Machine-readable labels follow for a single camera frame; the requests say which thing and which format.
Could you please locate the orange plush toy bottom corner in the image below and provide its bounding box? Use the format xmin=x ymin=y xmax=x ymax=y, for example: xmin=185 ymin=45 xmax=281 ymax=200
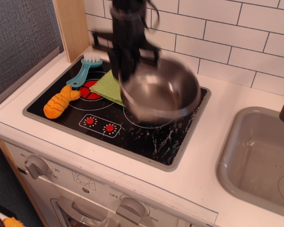
xmin=0 ymin=218 xmax=24 ymax=227

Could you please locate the left red stove knob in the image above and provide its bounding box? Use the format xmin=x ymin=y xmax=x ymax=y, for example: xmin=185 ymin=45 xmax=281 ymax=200
xmin=86 ymin=117 xmax=95 ymax=125

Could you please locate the black toy stove top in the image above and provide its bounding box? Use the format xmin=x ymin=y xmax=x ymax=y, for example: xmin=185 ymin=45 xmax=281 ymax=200
xmin=23 ymin=61 xmax=211 ymax=171

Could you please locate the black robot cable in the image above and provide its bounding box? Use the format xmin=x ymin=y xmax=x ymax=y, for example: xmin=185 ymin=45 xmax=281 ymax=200
xmin=142 ymin=0 xmax=160 ymax=33

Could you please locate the right grey oven knob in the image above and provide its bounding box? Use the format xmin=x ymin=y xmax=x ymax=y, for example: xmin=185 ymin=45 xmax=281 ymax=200
xmin=116 ymin=197 xmax=146 ymax=225

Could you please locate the stainless steel pot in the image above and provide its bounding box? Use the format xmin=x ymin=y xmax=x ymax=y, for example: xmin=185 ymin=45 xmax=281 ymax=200
xmin=119 ymin=58 xmax=201 ymax=123

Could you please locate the grey sink basin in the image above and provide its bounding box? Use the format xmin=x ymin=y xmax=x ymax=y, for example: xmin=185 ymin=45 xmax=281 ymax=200
xmin=216 ymin=107 xmax=284 ymax=217

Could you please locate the grey oven knob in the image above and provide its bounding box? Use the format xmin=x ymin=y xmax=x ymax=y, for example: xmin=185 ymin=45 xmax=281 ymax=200
xmin=116 ymin=197 xmax=146 ymax=225
xmin=25 ymin=155 xmax=49 ymax=179

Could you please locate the left grey oven knob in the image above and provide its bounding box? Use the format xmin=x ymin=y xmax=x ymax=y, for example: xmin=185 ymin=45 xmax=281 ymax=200
xmin=25 ymin=155 xmax=49 ymax=179

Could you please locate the blue dish brush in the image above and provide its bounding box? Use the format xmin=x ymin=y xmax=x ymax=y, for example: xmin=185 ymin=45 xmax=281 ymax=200
xmin=66 ymin=52 xmax=103 ymax=88

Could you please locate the grey oven door handle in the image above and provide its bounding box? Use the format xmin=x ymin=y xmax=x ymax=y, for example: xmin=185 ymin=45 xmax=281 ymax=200
xmin=57 ymin=196 xmax=121 ymax=227

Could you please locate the orange plush shrimp toy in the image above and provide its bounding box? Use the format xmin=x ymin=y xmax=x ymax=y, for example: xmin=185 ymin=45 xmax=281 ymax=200
xmin=43 ymin=85 xmax=81 ymax=119

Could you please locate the green cloth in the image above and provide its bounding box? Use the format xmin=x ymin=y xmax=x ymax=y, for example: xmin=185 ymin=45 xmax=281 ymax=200
xmin=89 ymin=70 xmax=125 ymax=107

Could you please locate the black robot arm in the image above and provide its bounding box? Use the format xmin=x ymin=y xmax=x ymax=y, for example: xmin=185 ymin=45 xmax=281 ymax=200
xmin=92 ymin=0 xmax=159 ymax=82

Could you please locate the right red stove knob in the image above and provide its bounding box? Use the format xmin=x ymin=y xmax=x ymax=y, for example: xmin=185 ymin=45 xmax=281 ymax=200
xmin=105 ymin=124 xmax=115 ymax=133

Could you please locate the red stove knob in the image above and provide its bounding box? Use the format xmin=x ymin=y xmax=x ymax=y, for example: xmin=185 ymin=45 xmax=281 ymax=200
xmin=86 ymin=117 xmax=95 ymax=125
xmin=105 ymin=124 xmax=115 ymax=133

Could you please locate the wooden side post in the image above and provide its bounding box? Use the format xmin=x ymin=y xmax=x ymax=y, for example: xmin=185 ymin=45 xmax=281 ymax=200
xmin=52 ymin=0 xmax=90 ymax=63

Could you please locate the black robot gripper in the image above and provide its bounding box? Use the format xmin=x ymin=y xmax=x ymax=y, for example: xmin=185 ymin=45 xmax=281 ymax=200
xmin=92 ymin=14 xmax=159 ymax=82

